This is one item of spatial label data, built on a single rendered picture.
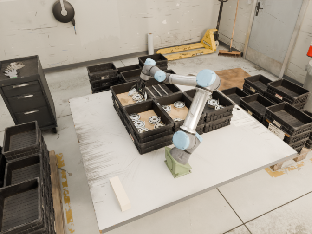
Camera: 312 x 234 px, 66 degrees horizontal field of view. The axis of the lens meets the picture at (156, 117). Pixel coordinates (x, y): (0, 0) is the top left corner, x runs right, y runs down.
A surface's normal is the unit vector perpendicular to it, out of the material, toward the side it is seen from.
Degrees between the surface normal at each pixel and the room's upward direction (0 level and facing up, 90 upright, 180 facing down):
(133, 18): 90
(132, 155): 0
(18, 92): 90
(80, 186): 0
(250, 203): 0
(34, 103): 90
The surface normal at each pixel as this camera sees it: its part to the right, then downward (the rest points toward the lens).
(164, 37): 0.39, 0.55
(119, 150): -0.02, -0.80
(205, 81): -0.46, -0.22
